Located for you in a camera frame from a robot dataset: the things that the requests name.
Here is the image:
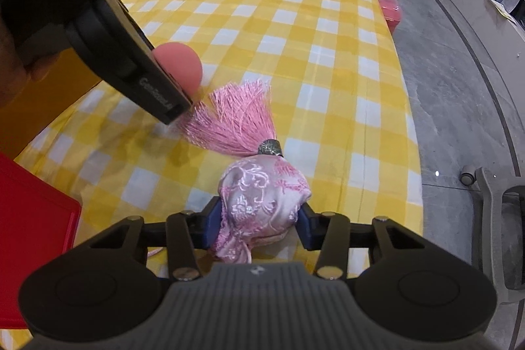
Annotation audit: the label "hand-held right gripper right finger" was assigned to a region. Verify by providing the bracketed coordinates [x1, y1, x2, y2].
[296, 203, 425, 280]

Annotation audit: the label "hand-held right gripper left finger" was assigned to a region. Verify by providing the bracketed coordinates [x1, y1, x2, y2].
[88, 196, 224, 281]

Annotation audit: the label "pink tasselled sachet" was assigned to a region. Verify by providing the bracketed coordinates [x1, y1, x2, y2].
[147, 81, 312, 264]

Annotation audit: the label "orange box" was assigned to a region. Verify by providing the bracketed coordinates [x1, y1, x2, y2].
[0, 47, 108, 163]

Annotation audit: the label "pink foam ball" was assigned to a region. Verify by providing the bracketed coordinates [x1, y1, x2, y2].
[153, 42, 203, 97]

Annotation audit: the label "person's left hand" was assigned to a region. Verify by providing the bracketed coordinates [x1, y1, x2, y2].
[0, 19, 69, 109]

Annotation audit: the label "red cube box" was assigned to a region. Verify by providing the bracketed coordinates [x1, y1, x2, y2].
[0, 151, 81, 332]

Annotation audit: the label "grey office chair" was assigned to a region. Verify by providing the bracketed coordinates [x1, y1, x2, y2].
[459, 166, 525, 291]

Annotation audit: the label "yellow checked tablecloth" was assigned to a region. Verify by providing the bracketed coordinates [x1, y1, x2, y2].
[0, 0, 425, 350]

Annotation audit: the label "pink plastic storage box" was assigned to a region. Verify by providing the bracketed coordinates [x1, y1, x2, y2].
[379, 0, 405, 35]

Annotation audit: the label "loose papers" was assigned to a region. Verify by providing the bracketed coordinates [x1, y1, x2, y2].
[496, 3, 518, 23]

